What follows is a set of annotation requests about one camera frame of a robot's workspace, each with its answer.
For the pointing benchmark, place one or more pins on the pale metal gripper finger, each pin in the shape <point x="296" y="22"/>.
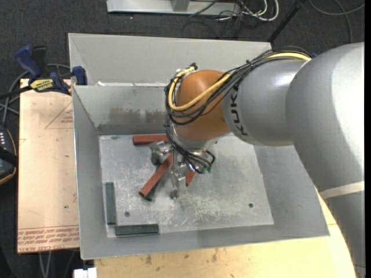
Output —
<point x="182" y="186"/>
<point x="174" y="190"/>

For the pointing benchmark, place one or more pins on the red-brown flat block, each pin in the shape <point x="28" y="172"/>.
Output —
<point x="155" y="179"/>
<point x="146" y="139"/>
<point x="190" y="179"/>

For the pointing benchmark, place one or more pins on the grey metal bin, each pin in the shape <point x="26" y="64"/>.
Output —
<point x="203" y="207"/>

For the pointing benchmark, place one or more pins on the dark green flat block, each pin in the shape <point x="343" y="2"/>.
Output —
<point x="136" y="230"/>
<point x="110" y="203"/>

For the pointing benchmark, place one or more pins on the brown cardboard board red print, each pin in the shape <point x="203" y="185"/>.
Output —
<point x="46" y="161"/>

